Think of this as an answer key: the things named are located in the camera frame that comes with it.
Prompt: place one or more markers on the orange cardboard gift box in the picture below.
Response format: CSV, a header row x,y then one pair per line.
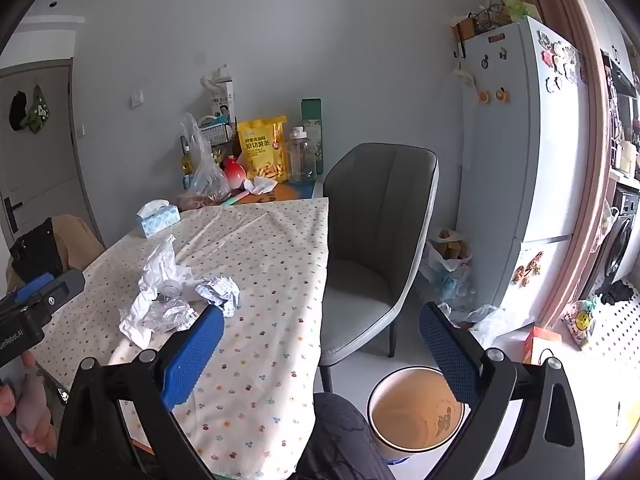
x,y
537,342

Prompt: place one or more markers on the person's left hand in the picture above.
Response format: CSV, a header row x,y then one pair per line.
x,y
35,405

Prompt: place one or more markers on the pink door frame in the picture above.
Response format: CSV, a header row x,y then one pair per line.
x,y
585,135

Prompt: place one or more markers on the yellow snack bag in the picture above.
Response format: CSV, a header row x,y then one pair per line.
x,y
262,145

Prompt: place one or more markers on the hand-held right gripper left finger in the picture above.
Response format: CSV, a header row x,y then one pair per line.
x,y
192,355

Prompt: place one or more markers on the green packet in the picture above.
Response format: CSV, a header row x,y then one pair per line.
x,y
520,9

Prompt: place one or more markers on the white waste bin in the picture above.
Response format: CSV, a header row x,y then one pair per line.
x,y
400,420

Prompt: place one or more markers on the black hat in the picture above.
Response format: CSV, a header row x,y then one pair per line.
x,y
17,110

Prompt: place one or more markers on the cluster of flower fridge magnets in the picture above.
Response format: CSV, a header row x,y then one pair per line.
x,y
560,55

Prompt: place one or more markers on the yellow smiley plastic bag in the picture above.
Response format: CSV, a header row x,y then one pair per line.
x,y
580,320

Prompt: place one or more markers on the large clear plastic bag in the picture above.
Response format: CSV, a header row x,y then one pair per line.
x,y
482,317

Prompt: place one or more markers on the grey washing machine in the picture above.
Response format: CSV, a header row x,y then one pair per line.
x,y
617,240

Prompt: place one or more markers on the grey upholstered chair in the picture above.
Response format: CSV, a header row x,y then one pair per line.
x,y
375,220

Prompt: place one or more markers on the grey door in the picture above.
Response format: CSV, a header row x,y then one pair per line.
x,y
45,170

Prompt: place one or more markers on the blue tissue box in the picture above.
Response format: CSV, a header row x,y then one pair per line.
x,y
160,222

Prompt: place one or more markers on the cluster of brown bear magnets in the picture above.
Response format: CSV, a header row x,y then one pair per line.
x,y
530,267

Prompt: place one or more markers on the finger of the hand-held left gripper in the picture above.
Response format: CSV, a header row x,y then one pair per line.
x,y
62,287

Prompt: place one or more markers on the brown box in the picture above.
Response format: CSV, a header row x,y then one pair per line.
x,y
465,30

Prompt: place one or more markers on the crumpled white tissue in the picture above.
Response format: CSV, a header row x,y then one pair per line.
x,y
260,186

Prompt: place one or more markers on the green hanging pouch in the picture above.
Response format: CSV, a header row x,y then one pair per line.
x,y
39,110

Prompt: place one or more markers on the white bag with boxes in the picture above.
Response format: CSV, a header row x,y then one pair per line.
x,y
450,252

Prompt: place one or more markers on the black cloth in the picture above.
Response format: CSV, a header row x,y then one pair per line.
x,y
615,292

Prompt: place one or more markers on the red peach-shaped toy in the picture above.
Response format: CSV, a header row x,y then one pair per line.
x,y
234,174

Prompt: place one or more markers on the clear plastic wrapper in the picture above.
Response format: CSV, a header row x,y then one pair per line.
x,y
172,312

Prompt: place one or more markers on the floral tablecloth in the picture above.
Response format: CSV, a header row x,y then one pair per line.
x,y
250,285

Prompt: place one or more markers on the tall green box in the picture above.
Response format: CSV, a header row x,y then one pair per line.
x,y
312,120

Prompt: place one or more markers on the white carton box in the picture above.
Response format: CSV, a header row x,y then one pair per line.
x,y
225,100

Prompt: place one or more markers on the white wall switch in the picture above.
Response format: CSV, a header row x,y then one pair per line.
x,y
136,99

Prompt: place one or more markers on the small white paper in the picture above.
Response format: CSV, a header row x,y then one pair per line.
x,y
132,322

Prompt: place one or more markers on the clear plastic jar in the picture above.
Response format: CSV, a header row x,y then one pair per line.
x,y
300,157

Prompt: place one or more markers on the person's leg in dark trousers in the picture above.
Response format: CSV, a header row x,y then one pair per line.
x,y
340,440

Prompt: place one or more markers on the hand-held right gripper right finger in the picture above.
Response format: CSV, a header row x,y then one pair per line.
x,y
447,355

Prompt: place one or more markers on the orange cartoon magnet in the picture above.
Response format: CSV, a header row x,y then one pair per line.
x,y
502,94

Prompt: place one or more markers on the large white paper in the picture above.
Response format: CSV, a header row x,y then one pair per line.
x,y
160,270

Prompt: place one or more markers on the pack of water bottles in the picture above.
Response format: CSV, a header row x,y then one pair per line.
x,y
452,285

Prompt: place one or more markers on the orange round magnet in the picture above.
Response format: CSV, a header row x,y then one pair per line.
x,y
482,96

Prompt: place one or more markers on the hanging plastic bag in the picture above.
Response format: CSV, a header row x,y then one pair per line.
x,y
605,220

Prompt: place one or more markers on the black bag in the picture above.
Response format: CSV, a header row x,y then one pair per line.
x,y
35,252

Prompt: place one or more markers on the white refrigerator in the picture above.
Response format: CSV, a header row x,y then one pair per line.
x,y
515,160

